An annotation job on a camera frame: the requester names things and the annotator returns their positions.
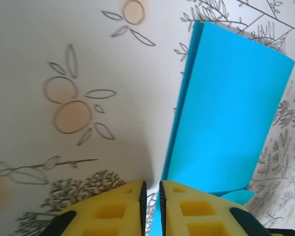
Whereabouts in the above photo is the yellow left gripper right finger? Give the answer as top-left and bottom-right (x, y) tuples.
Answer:
(159, 180), (295, 236)

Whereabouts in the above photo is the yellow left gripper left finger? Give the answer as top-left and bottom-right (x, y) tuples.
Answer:
(40, 180), (148, 236)

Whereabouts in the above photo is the blue square paper sheet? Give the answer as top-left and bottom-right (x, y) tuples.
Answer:
(149, 21), (295, 236)

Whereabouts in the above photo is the floral patterned table cover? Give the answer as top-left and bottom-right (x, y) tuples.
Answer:
(0, 0), (295, 236)

